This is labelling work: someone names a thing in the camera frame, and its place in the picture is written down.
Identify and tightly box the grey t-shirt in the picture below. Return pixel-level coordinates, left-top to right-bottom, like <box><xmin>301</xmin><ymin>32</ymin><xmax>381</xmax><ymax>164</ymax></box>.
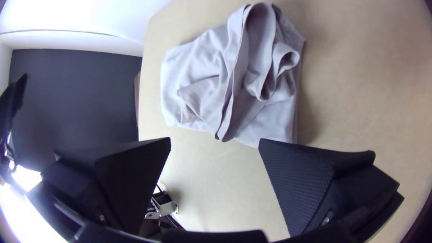
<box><xmin>160</xmin><ymin>2</ymin><xmax>306</xmax><ymax>149</ymax></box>

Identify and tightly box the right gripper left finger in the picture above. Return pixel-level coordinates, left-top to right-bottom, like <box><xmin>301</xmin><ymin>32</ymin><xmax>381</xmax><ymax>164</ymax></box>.
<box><xmin>40</xmin><ymin>136</ymin><xmax>172</xmax><ymax>237</ymax></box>

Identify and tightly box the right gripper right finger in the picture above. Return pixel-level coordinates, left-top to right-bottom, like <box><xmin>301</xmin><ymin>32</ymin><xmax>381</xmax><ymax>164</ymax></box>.
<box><xmin>257</xmin><ymin>138</ymin><xmax>405</xmax><ymax>238</ymax></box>

